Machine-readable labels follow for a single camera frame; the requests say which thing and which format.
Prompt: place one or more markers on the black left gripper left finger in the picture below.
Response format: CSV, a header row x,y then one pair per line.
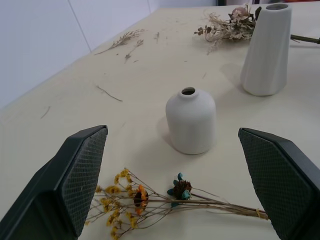
x,y
62,187

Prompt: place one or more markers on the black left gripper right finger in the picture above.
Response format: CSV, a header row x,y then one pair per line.
x,y
282,180

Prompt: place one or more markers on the short round white vase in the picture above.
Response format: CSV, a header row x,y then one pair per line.
x,y
191,122

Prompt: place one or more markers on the tall ribbed white vase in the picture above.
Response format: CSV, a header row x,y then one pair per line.
x,y
268,47

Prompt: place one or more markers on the yellow and teal dried bouquet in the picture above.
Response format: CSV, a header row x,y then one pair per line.
x,y
140,197

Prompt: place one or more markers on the thin brown dried twig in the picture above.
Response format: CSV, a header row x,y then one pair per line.
x,y
108,93

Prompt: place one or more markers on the short dried grass sprig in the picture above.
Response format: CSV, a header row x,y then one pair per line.
x,y
133,50

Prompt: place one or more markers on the long dried grass sprig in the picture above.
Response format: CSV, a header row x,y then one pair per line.
x,y
120,41

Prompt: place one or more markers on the beige and pink dried bouquet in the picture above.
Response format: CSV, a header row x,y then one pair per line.
x,y
231,27

